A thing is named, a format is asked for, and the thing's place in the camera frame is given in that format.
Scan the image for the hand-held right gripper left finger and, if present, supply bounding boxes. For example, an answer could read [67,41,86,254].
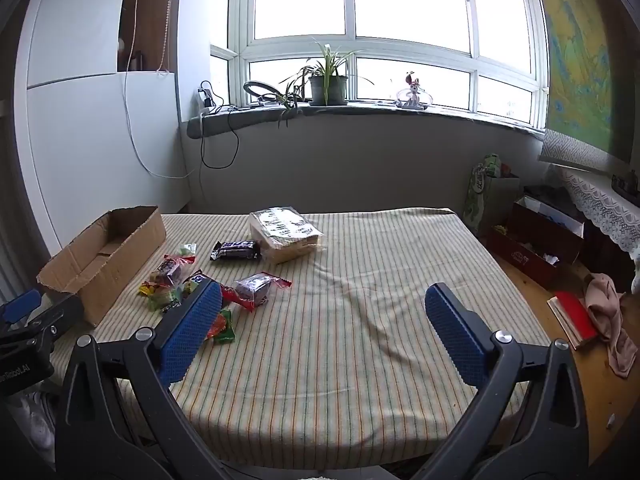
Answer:
[54,279,246,480]

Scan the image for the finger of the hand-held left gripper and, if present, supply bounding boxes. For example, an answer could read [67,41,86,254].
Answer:
[0,294,83,361]
[0,289,43,326]

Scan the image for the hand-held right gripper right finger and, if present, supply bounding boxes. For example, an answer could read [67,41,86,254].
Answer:
[400,282,591,480]

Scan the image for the red snack packet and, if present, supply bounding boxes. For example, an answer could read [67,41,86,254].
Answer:
[219,284,257,314]

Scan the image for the red-ended date packet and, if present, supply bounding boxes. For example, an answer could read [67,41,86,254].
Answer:
[150,254,196,287]
[235,272,292,307]

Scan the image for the brown cardboard box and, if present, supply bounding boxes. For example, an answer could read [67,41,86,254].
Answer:
[36,205,167,327]

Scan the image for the dark chocolate bar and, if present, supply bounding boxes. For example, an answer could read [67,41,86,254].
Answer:
[210,240,262,262]

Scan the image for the dark red box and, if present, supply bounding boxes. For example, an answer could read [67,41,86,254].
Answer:
[487,226,567,291]

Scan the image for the striped bedsheet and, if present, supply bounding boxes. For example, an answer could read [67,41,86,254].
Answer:
[47,207,551,472]

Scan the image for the red book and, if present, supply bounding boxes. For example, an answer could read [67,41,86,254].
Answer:
[546,290,602,352]

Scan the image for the green patterned box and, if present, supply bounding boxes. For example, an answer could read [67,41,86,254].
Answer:
[462,160,522,237]

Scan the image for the clear-wrapped bread loaf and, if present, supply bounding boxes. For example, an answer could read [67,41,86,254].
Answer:
[249,206,326,265]

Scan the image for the dark box with white lining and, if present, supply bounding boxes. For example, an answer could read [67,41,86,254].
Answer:
[509,194,587,267]

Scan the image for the pink cloth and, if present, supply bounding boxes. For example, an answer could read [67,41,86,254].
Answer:
[582,272,639,379]

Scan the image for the white wardrobe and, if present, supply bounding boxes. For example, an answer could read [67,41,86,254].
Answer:
[14,0,192,261]

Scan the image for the white lace cloth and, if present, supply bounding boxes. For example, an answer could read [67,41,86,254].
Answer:
[554,164,640,262]

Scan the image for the grey windowsill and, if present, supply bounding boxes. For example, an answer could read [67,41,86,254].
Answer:
[187,101,546,142]

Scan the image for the small rabbit figurine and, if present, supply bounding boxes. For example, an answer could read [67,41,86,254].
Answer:
[396,71,431,110]

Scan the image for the black headphones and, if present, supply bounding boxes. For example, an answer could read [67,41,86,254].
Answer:
[243,80,290,107]

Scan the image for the potted spider plant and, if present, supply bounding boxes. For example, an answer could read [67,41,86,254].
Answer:
[278,37,376,129]

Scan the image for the white-framed window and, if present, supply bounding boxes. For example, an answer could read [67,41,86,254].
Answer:
[210,0,551,133]

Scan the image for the black cable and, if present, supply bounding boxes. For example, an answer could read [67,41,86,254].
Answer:
[199,104,242,170]

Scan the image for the white cable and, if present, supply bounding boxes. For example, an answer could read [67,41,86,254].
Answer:
[122,0,197,179]

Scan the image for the wall map poster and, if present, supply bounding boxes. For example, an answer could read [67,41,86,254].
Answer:
[529,0,640,178]

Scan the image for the white bead cord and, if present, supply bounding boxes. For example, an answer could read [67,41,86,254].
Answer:
[157,0,181,77]

